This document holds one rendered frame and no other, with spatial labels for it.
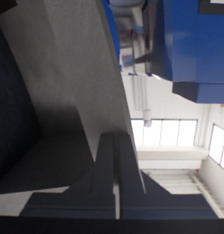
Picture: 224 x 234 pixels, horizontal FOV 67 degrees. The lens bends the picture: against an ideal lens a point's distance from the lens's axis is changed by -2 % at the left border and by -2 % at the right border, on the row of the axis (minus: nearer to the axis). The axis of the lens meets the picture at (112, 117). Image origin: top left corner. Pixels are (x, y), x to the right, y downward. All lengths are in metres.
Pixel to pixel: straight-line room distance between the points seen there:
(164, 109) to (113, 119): 9.60
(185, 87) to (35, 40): 0.26
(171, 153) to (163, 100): 2.87
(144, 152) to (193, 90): 9.44
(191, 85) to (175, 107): 9.75
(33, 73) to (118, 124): 0.23
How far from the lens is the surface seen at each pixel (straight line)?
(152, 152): 9.69
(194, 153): 10.47
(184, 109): 10.11
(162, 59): 0.16
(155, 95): 9.47
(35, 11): 0.36
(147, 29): 0.23
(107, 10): 2.13
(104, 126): 0.16
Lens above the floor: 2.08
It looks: 16 degrees up
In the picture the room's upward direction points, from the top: 179 degrees counter-clockwise
